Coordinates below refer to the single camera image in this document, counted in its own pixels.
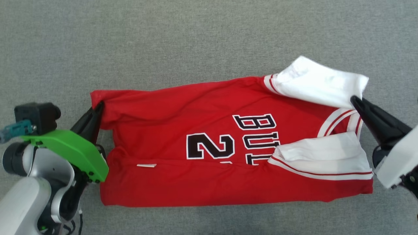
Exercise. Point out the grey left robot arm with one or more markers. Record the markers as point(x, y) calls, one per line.
point(19, 209)

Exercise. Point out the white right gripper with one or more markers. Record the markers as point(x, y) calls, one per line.
point(400, 163)

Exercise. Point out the red Bulls jersey white sleeves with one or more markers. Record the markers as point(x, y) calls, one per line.
point(196, 182)

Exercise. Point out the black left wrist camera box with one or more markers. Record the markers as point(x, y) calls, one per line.
point(37, 116)

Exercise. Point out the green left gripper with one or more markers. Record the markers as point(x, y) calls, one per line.
point(72, 147)

